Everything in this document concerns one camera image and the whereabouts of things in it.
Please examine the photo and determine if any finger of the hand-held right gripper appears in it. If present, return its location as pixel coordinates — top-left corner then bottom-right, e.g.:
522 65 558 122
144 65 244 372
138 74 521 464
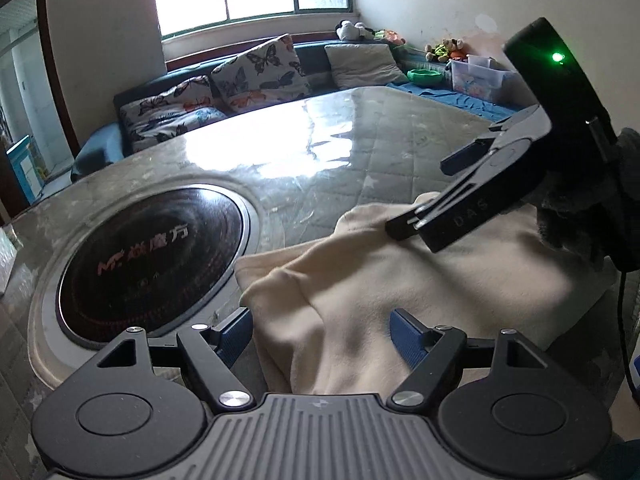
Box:
439 108 549 177
385 162 495 241

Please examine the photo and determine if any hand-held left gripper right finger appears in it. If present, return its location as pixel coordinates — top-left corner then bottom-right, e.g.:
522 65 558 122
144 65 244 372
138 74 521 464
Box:
387 308 557 412

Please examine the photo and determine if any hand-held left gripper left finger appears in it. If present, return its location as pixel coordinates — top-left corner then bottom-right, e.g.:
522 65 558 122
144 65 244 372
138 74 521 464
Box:
82 306 254 413

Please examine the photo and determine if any cream shirt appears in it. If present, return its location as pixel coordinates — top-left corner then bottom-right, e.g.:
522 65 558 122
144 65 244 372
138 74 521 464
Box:
234 190 622 397

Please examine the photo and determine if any blue blanket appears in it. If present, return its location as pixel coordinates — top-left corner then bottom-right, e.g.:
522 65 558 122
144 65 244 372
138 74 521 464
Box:
387 79 529 122

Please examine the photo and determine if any clear plastic storage box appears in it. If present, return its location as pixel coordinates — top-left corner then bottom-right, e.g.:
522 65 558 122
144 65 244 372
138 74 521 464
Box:
447 55 519 104

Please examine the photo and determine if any green bowl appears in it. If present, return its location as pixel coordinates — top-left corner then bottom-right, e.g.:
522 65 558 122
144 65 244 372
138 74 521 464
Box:
406 68 444 86

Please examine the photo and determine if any green plush toy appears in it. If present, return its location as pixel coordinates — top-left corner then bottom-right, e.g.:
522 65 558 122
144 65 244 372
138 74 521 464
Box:
424 37 469 64

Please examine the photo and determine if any black round induction cooktop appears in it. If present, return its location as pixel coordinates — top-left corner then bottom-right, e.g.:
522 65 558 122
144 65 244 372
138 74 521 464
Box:
27 172 264 394

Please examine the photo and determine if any plain grey cushion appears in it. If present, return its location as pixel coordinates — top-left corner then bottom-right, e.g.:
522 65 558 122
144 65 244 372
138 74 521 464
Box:
323 42 409 92

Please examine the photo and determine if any panda plush toy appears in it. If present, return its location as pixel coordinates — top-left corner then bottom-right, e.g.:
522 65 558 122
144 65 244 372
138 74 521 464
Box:
334 19 376 42

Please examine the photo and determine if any dark teal sofa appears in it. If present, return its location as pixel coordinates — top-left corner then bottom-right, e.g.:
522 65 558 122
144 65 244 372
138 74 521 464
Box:
69 35 531 184

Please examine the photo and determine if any butterfly print cushion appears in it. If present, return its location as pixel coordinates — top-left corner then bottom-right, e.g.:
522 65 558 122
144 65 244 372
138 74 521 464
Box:
118 75 229 152
209 33 312 114

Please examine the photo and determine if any blue towel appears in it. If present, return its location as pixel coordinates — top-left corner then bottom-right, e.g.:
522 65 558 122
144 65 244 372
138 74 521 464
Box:
69 124 126 184

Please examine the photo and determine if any blue and white cabinet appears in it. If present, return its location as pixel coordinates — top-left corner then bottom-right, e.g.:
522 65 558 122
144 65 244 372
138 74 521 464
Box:
5 134 46 202

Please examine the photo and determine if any dark wooden door frame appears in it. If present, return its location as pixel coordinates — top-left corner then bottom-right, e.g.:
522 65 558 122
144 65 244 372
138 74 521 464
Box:
32 0 81 162

